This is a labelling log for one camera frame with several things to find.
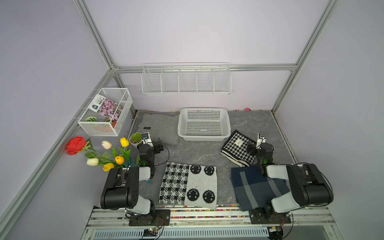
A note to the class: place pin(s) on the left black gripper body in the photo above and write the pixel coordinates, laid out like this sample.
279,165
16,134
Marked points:
152,158

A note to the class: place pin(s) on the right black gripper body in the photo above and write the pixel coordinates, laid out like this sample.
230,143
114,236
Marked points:
253,151

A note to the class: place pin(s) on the small houndstooth scarf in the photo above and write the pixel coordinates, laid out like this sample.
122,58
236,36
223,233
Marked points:
236,150

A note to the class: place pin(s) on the navy blue striped scarf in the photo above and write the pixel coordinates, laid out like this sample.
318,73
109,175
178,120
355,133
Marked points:
253,190

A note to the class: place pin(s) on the black white patterned scarf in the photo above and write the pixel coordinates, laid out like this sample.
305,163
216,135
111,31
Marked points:
189,185

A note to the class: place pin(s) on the white plastic perforated basket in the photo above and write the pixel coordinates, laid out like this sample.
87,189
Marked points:
204,124

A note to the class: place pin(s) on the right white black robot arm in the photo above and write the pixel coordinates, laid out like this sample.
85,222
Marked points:
308,186

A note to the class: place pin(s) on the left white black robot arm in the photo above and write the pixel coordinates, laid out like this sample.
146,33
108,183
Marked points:
121,190

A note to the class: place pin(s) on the grey folded scarf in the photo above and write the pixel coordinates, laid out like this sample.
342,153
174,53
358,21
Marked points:
162,128

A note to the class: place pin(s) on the small potted green plant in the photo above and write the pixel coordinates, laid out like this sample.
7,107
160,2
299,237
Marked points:
136,139

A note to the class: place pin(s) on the artificial tulip bouquet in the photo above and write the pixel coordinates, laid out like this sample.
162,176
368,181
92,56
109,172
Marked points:
112,158

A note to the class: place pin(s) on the flower seed packet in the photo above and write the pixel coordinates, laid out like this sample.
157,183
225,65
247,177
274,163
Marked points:
106,107

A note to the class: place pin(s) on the red artificial rose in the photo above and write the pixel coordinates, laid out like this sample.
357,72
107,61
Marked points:
75,145

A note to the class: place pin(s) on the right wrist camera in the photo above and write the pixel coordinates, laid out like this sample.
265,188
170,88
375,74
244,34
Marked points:
261,139

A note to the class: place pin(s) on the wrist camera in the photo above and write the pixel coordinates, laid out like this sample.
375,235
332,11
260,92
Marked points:
261,139
147,139

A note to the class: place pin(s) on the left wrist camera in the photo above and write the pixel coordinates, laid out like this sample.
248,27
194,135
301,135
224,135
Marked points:
147,139

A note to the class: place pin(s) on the white wire side basket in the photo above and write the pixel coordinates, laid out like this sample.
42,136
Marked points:
99,126

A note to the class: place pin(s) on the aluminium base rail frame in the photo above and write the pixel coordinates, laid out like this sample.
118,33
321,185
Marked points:
226,222

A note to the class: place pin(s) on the white wire wall shelf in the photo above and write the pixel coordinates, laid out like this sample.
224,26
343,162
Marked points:
187,79

